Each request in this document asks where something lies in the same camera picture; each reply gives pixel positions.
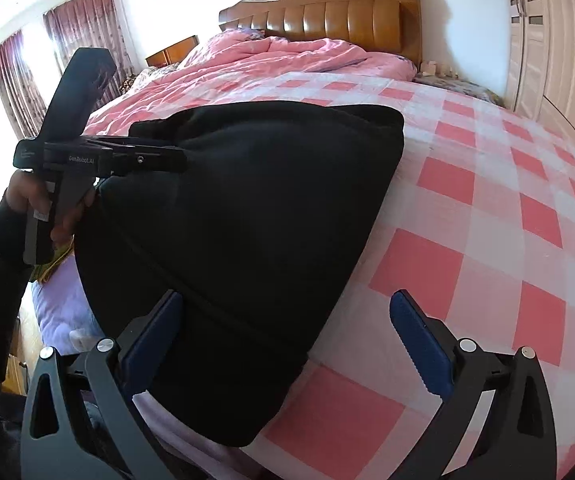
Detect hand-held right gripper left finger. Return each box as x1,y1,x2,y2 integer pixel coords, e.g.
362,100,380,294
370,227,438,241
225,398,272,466
20,290,184,480

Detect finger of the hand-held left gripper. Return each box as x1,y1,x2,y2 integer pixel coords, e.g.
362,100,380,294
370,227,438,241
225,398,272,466
82,134,189,177

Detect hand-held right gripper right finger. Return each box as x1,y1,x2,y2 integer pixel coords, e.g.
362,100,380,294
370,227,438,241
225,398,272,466
389,288,558,480

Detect black pants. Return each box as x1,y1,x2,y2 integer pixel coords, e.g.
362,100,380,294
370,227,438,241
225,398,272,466
74,100,407,448

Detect person's left hand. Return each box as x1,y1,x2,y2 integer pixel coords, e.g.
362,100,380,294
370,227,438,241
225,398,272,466
6,167,99,248

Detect dark red curtain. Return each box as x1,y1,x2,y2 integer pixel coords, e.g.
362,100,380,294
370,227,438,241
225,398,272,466
0,30,48,141

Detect pink curtains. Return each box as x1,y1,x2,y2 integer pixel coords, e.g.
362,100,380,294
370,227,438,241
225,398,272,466
42,0,133,101

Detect leopard patterned cloth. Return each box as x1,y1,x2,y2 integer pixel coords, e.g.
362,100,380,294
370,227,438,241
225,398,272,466
118,62,181,96

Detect purple cloth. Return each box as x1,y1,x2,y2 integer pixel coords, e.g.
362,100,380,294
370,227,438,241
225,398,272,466
30,250,108,356

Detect wooden nightstand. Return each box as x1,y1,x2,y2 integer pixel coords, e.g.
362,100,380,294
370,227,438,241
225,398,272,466
145,35,201,68

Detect pink checked bed sheet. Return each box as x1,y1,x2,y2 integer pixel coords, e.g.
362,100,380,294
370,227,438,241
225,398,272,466
32,67,575,480

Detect green yellow cloth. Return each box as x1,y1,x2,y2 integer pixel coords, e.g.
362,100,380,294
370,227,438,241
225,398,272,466
30,240,76,283

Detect pink quilt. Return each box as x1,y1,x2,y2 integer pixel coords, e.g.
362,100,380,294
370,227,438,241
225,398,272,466
82,29,418,136

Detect brown wooden headboard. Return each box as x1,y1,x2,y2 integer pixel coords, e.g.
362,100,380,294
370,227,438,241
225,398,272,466
218,0,424,68

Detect grey patterned cloth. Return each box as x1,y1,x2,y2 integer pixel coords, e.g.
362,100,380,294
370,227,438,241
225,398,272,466
412,72,505,108

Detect white wardrobe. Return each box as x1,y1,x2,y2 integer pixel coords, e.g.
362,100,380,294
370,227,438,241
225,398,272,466
505,0,575,151

